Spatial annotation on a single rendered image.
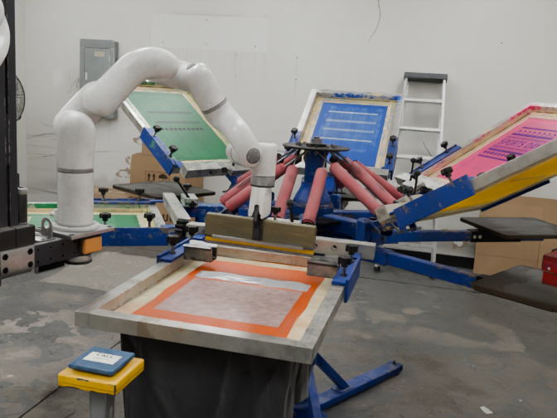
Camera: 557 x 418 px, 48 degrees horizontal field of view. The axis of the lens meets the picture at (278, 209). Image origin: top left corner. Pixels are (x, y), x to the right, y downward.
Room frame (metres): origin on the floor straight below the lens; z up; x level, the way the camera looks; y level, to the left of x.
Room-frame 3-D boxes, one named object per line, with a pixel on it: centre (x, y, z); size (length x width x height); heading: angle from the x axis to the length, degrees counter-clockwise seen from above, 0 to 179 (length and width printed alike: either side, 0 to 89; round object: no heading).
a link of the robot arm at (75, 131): (1.70, 0.56, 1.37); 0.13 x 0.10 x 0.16; 27
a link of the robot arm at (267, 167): (1.94, 0.09, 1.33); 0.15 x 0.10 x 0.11; 117
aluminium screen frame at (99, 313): (1.75, 0.10, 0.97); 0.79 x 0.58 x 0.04; 167
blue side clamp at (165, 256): (2.05, 0.31, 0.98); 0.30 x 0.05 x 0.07; 167
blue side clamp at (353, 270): (1.92, -0.23, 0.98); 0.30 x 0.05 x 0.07; 167
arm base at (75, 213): (1.70, 0.57, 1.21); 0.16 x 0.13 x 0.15; 62
